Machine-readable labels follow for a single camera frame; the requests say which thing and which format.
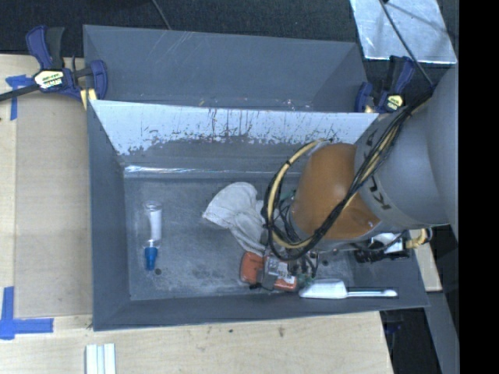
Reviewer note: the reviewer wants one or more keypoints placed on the orange rounded plastic object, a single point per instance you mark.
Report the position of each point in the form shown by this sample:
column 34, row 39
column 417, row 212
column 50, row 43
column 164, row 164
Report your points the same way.
column 251, row 267

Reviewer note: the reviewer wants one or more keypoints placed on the white plastic scoop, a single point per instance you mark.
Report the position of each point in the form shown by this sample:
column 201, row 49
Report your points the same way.
column 323, row 290

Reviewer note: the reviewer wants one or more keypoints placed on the pale wood flat board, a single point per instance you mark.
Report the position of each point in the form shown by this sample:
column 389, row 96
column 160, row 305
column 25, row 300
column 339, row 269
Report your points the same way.
column 50, row 209

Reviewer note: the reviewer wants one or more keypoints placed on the white cloth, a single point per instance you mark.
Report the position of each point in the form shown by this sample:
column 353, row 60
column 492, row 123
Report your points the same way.
column 238, row 209

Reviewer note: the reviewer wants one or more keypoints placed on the grey metal bin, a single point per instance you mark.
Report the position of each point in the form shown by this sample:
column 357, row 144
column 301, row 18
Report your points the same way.
column 187, row 248

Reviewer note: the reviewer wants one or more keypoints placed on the black cylinder on white bracket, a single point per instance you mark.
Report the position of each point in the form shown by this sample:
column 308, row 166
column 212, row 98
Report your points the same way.
column 384, row 248

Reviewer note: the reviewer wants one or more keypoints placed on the clear plastic bottle blue cap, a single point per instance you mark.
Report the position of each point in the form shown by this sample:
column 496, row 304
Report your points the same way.
column 153, row 224

